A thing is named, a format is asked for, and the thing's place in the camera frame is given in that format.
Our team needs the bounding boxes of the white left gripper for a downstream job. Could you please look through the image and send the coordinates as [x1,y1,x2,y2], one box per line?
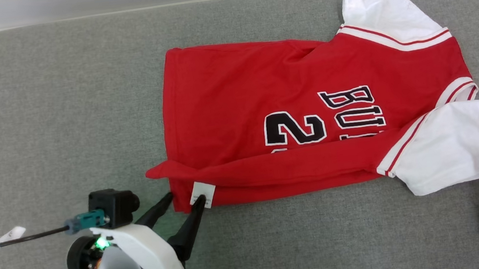
[60,188,215,269]

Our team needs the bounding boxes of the red jersey white sleeves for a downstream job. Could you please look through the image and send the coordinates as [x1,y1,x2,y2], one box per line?
[127,0,479,227]

